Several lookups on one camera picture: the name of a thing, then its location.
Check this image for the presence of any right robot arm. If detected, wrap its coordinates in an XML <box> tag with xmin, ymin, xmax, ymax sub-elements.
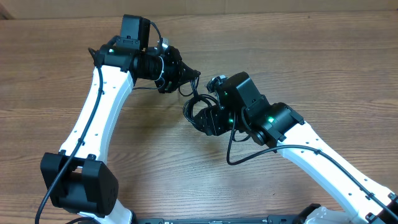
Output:
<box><xmin>190</xmin><ymin>72</ymin><xmax>397</xmax><ymax>223</ymax></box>

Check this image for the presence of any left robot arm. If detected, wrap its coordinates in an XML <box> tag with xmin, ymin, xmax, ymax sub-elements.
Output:
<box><xmin>40</xmin><ymin>15</ymin><xmax>200</xmax><ymax>223</ymax></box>

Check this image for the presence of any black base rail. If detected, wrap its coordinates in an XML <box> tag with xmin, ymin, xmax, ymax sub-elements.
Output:
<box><xmin>133</xmin><ymin>215</ymin><xmax>296</xmax><ymax>224</ymax></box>

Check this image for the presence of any black USB cable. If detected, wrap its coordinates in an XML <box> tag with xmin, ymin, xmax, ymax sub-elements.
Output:
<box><xmin>177</xmin><ymin>77</ymin><xmax>220</xmax><ymax>127</ymax></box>

